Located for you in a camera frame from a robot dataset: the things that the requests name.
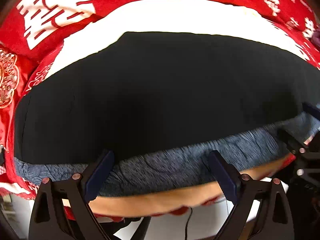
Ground purple cloth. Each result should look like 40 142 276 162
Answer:
310 28 320 48

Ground red sofa cover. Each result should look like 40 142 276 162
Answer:
1 0 319 200

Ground black pants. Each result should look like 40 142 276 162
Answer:
14 32 319 164

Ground red embroidered cushion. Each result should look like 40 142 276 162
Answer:
1 45 21 132

